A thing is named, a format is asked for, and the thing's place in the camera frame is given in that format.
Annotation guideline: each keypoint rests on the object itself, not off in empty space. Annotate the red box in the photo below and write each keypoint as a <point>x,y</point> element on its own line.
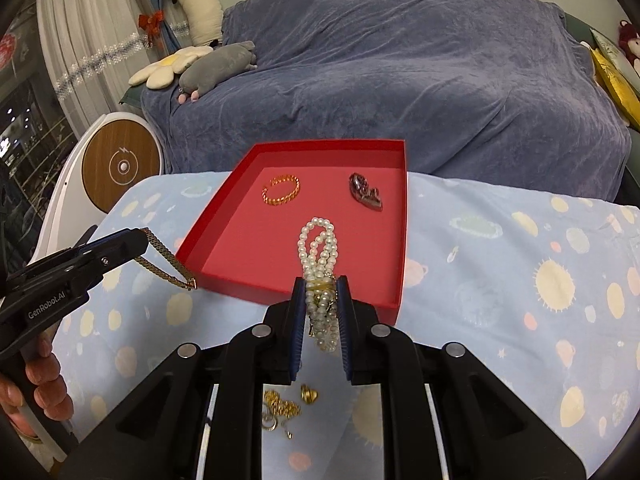
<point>235,240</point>

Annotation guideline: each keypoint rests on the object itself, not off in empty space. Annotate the white exercise machine wooden disc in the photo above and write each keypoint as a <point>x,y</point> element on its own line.
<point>120,165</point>

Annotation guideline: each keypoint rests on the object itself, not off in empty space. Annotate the flower-shaped cushion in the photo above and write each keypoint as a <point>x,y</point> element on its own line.
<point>160,72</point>

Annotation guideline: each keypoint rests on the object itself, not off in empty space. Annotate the blue blanket covered sofa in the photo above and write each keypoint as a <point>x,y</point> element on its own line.
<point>375,70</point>

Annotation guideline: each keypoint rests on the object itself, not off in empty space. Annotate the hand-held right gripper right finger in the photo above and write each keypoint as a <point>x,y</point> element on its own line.
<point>344,332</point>

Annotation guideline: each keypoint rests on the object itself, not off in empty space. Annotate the dark red hair clip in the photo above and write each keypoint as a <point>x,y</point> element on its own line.
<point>364,192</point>

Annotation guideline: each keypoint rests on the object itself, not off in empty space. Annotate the small gold charm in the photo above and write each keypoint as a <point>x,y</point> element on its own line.
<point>288,433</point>

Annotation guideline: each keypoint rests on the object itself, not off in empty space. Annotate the red monkey plush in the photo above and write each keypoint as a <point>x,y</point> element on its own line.
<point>629,42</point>

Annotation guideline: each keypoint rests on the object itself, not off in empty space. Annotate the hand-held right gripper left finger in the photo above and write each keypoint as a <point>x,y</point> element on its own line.
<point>298,332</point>

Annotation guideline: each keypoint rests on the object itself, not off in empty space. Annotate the gold hoop earring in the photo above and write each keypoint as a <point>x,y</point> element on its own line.
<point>309,395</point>

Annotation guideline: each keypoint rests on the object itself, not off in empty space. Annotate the blue curtain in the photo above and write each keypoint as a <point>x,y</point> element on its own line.
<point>176,31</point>

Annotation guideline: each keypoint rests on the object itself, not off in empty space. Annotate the red curtain bow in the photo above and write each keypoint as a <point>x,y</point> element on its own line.
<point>150,22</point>

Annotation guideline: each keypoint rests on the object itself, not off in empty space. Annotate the grey plush toy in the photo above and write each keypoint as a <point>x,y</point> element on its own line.
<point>210,67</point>

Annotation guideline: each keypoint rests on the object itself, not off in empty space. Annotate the white sheer curtain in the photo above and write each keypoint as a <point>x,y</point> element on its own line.
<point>85,35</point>

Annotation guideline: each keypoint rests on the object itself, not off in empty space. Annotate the silver cushion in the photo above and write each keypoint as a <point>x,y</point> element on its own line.
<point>612,50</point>

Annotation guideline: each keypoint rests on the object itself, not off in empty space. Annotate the green sofa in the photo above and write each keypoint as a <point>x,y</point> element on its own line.
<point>633,185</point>

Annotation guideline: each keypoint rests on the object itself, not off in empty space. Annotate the white cow plush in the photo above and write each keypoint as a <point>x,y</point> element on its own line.
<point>197,5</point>

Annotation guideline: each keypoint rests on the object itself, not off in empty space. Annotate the gold watch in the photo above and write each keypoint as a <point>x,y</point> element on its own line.
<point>187,281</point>

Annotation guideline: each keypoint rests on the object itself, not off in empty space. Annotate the person's left hand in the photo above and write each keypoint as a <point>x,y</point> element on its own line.
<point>47,385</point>

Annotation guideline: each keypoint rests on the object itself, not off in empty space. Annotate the gold cushion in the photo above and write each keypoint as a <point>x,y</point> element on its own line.
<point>615,85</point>

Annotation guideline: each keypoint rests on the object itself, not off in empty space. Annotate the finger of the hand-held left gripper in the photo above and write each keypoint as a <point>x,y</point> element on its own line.
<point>110,241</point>
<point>115,257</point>

